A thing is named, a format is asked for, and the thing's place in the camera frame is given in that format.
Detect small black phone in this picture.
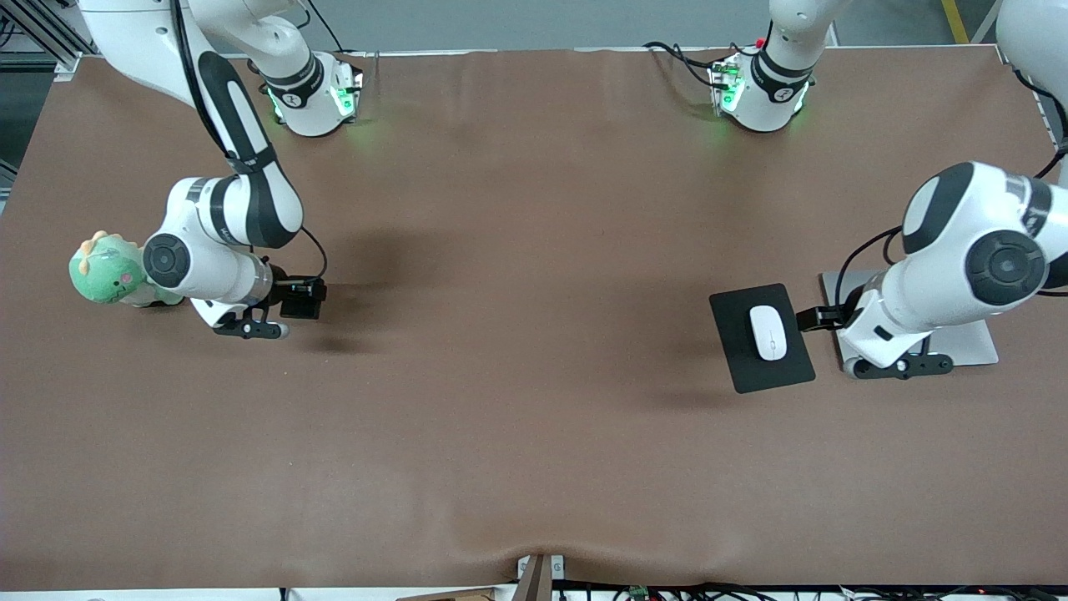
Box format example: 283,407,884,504
280,288,325,321

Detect white computer mouse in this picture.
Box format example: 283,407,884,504
748,306,788,361

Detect black mouse pad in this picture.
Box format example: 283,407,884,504
708,283,817,395

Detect silver closed laptop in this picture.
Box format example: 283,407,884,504
821,267,1000,373

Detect green dinosaur plush toy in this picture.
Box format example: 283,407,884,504
68,231,184,308

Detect brown table cover mat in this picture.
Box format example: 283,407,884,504
0,46,1068,589

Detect black right base cable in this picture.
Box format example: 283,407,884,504
296,7,351,56

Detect black base cable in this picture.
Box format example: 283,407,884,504
296,7,351,56
642,38,764,93

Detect black left base cable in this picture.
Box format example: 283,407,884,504
642,38,764,93

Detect aluminium frame strut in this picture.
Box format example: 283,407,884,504
0,0,126,78

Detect camera stand bracket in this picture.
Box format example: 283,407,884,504
517,553,565,601

